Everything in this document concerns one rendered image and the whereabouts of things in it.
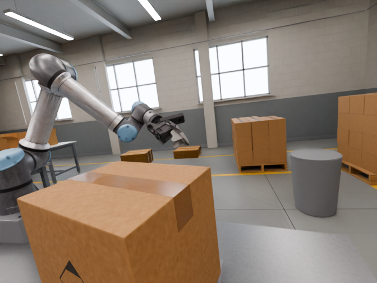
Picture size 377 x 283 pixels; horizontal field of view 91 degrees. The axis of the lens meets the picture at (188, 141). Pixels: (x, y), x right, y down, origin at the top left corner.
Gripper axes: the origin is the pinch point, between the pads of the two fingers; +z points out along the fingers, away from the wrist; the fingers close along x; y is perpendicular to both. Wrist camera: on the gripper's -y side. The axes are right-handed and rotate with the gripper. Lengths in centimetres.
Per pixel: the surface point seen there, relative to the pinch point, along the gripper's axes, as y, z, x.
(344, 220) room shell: -112, 97, -134
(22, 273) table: 66, -1, -5
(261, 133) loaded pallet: -199, -38, -180
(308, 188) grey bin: -109, 56, -119
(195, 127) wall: -246, -245, -346
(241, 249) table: 16.1, 39.6, -1.9
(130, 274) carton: 37, 32, 35
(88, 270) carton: 42, 26, 29
